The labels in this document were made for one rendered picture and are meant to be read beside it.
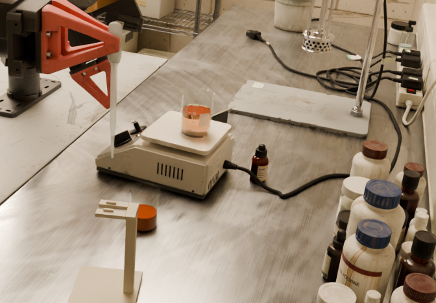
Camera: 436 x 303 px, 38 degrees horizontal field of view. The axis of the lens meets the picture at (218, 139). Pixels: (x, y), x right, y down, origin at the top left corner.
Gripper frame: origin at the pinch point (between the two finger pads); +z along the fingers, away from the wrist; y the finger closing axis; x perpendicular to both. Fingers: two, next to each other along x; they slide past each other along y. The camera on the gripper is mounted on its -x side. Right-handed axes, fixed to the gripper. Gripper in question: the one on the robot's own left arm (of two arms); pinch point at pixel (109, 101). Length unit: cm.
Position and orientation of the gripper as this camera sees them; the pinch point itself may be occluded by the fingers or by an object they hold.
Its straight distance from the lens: 105.4
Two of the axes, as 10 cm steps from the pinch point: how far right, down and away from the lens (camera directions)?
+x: -9.2, 3.9, 0.2
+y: -0.6, -2.0, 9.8
